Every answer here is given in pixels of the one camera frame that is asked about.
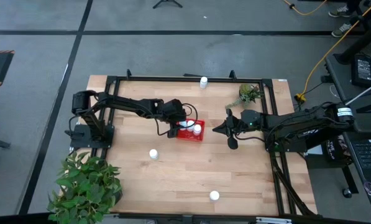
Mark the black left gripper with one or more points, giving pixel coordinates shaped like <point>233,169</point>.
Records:
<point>174,110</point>

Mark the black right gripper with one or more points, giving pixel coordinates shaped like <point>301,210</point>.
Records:
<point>236,124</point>

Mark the white pill bottle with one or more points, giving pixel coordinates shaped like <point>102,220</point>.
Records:
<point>153,154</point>
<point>183,124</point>
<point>203,82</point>
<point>214,195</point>
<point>190,125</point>
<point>197,129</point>

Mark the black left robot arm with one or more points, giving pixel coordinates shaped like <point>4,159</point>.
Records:
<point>126,104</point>

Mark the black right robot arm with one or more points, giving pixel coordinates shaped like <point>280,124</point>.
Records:
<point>297,124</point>

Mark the red plastic basket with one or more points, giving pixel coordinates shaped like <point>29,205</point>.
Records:
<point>188,137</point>

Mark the small potted succulent plant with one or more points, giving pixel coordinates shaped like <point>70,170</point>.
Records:
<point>247,93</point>

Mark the white label strip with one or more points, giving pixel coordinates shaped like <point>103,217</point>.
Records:
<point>273,221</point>

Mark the black bag with lettering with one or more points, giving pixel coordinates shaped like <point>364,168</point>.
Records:
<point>332,149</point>

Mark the large green leafy plant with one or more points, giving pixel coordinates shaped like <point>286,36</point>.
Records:
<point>85,189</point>

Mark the black tripod base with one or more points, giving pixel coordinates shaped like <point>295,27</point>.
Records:
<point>167,2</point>

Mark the black desk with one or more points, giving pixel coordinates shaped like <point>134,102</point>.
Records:
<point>343,81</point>

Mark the black caster wheel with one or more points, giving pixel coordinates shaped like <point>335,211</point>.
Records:
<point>347,193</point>

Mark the black laptop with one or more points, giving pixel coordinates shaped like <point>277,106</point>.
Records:
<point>370,155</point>

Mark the black power adapter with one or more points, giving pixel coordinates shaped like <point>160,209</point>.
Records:
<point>363,70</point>

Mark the person's shoe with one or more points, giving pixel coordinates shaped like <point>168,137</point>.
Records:
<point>340,12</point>
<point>342,29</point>

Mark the black desk stand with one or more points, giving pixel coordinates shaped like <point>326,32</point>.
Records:
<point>359,42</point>

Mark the person's leg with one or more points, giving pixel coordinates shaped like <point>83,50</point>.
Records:
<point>354,3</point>

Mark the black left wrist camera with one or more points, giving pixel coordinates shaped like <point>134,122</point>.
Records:
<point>172,134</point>

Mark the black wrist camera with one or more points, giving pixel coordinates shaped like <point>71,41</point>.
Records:
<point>232,143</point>
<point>172,134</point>

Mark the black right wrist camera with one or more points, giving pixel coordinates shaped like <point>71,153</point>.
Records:
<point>232,143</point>

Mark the black metal table frame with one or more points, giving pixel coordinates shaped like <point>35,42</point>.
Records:
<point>172,78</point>

